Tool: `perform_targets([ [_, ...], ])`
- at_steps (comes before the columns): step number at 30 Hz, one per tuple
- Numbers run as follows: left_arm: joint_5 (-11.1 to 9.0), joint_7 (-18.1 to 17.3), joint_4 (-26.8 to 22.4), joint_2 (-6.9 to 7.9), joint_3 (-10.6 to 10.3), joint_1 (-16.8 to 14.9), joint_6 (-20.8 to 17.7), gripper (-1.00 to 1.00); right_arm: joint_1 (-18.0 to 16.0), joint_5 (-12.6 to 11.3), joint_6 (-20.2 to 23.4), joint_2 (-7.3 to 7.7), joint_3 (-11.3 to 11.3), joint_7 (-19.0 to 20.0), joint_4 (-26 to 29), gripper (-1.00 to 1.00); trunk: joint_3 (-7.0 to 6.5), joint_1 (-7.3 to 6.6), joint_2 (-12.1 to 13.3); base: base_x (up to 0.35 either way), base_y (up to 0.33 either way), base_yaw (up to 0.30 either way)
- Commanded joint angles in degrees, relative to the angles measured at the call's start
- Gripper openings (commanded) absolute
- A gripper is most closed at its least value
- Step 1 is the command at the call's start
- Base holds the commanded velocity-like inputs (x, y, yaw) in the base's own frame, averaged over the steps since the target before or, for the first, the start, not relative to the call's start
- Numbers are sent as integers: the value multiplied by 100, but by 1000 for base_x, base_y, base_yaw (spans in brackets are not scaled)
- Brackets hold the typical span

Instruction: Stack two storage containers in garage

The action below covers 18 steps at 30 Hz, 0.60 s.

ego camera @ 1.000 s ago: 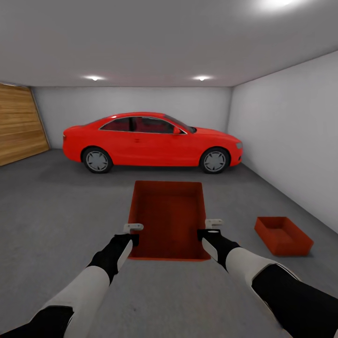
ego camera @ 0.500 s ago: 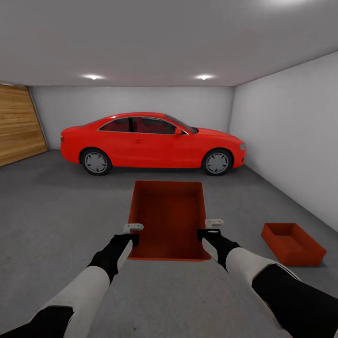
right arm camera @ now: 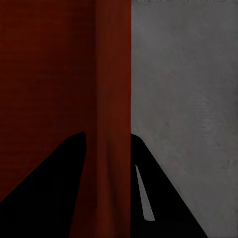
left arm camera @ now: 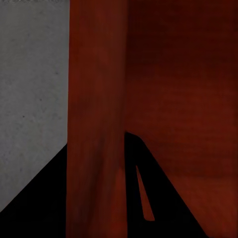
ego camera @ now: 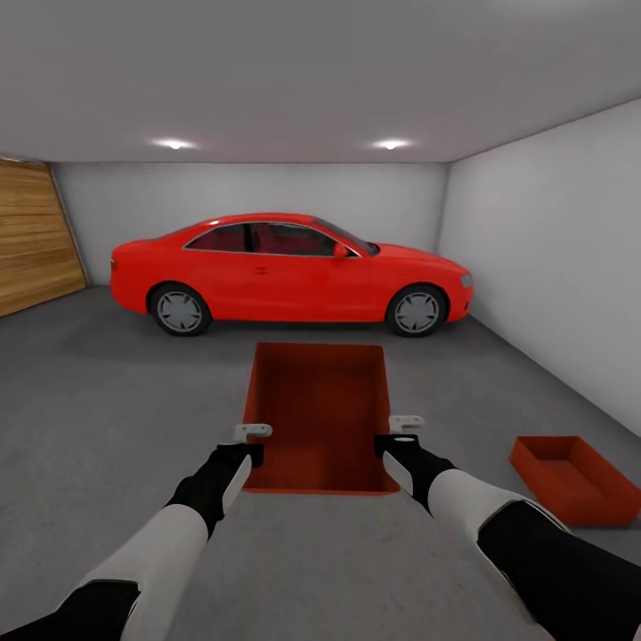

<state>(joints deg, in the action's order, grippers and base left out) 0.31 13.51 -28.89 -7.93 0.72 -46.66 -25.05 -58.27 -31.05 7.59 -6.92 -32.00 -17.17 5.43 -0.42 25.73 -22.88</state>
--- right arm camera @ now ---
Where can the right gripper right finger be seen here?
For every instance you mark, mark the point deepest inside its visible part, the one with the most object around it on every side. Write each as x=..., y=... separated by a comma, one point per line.
x=173, y=219

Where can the storage box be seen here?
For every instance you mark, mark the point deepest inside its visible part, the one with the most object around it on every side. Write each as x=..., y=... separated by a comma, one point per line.
x=65, y=68

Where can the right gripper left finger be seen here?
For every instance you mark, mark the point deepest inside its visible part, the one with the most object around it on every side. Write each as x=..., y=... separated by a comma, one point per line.
x=42, y=206

